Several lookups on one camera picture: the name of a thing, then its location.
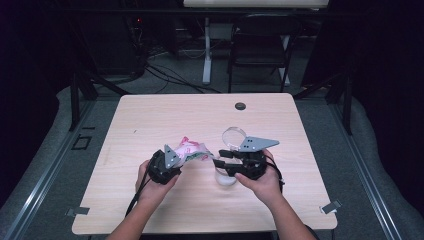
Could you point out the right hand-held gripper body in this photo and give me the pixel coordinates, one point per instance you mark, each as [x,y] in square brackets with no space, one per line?
[253,166]

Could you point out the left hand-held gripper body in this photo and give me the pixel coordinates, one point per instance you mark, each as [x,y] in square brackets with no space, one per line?
[163,173]

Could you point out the pink and white plastic bag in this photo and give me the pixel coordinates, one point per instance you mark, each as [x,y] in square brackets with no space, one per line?
[190,148]

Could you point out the person's left hand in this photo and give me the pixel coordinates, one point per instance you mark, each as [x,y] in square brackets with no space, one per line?
[150,190]

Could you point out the person's right hand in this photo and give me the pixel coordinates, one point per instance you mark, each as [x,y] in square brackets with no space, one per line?
[266,188]

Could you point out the clear round jar lid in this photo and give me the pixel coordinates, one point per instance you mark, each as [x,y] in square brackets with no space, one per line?
[233,135]

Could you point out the dark round table grommet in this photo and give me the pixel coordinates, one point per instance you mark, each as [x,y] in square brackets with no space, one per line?
[240,106]

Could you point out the grey tape strip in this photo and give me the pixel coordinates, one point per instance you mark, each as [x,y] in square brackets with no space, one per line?
[330,206]
[78,211]

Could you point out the white table with white legs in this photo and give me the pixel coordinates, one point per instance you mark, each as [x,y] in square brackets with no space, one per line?
[207,50]

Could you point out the black metal stand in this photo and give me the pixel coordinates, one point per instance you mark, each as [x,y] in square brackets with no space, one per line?
[75,100]
[346,100]

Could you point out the black folding chair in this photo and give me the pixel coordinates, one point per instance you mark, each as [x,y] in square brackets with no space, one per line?
[263,40]

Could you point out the dark computer with red light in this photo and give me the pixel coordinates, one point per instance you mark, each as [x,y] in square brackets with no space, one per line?
[137,43]

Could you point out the aluminium floor rail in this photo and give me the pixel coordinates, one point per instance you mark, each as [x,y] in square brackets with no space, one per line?
[366,173]
[50,173]

